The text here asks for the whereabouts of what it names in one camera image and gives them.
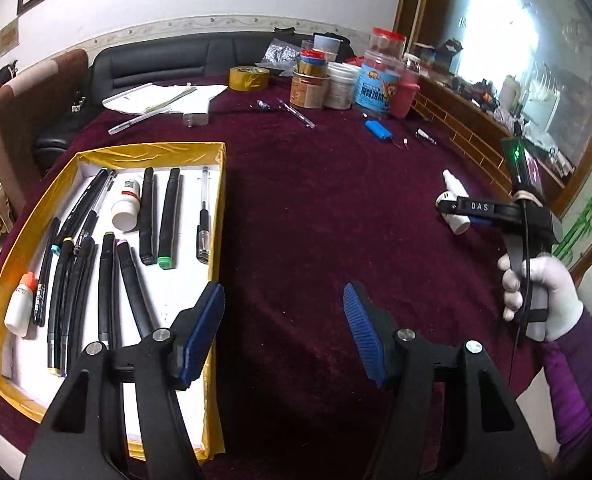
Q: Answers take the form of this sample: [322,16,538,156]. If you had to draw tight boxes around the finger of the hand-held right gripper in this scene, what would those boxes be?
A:
[436,197,521,226]

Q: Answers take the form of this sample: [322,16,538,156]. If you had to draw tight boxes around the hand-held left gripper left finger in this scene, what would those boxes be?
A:
[20,282,225,480]

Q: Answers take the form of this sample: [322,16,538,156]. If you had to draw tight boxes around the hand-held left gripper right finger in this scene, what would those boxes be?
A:
[343,282,546,480]

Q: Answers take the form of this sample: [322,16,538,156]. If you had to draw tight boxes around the white spray bottle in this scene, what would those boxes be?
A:
[442,169,471,235]

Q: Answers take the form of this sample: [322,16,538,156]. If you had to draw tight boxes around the dark grey pen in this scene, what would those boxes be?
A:
[196,166,211,263]

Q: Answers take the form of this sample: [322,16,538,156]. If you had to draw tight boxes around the black marker green cap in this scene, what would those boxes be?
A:
[157,167,181,270]

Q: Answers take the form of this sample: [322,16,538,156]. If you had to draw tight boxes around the plain black marker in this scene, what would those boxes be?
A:
[139,167,157,266]

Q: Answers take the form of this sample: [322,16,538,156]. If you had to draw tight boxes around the white pill bottle red label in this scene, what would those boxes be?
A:
[111,178,143,233]

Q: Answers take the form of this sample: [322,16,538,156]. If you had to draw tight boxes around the clear ballpoint pen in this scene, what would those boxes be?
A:
[74,171,118,256]

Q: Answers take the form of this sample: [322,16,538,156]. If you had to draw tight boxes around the thin black pen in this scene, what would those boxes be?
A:
[32,217,62,327]

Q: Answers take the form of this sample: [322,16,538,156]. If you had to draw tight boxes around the black marker teal cap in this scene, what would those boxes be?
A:
[50,169,111,257]

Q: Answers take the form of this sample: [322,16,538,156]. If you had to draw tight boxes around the small white dropper bottle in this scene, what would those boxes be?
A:
[3,271,38,338]

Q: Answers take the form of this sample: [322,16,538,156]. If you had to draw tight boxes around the yellow-edged cardboard box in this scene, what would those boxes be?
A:
[0,141,227,463]

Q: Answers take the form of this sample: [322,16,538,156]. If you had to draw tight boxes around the person's right forearm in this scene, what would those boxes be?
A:
[540,307,592,463]

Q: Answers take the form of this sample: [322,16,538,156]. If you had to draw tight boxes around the person's right hand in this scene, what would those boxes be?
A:
[497,252,584,343]

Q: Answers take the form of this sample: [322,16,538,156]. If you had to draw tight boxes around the bottle with pink sleeve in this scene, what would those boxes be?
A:
[388,55,421,120]

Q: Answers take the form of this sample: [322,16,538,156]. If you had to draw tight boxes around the clear jar blue label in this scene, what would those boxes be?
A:
[354,50,405,117]

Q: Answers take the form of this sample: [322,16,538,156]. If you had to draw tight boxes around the white plastic tub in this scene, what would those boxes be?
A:
[324,62,361,110]

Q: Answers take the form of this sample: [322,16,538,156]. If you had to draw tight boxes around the clear jar red lid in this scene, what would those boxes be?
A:
[370,27,407,58]

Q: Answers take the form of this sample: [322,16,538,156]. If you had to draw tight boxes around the wooden framed mirror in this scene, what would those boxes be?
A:
[393,0,592,281]

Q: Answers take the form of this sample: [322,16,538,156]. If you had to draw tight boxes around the orange can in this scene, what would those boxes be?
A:
[290,70,331,110]

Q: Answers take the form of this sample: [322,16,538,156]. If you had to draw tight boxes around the clear thin pen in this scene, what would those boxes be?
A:
[276,99,317,129]

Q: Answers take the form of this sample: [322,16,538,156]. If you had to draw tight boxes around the white pen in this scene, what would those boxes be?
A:
[108,107,174,135]

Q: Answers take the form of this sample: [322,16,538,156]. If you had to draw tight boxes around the yellow jar red lid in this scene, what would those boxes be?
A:
[298,49,329,78]

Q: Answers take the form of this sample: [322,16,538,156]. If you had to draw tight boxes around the white paper sheets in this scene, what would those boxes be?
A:
[102,82,229,116]

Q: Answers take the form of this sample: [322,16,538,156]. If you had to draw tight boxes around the yellow tape roll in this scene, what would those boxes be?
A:
[228,66,270,93]

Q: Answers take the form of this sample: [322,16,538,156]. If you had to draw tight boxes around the silver foil bag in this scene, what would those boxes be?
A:
[263,39,301,77]

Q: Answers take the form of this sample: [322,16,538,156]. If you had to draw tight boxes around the black leather sofa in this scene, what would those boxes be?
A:
[88,30,327,93]

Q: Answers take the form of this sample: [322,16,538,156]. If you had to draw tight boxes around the brown chair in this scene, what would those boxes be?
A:
[0,49,89,201]

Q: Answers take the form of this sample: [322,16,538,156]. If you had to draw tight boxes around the green bamboo wall sticker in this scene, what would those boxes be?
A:
[556,160,592,271]

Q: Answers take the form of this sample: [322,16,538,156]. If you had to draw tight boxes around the blue battery pack with wire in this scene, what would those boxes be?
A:
[365,120,411,151]

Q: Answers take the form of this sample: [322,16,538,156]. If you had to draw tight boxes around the small wall plaque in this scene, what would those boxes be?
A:
[0,17,19,56]

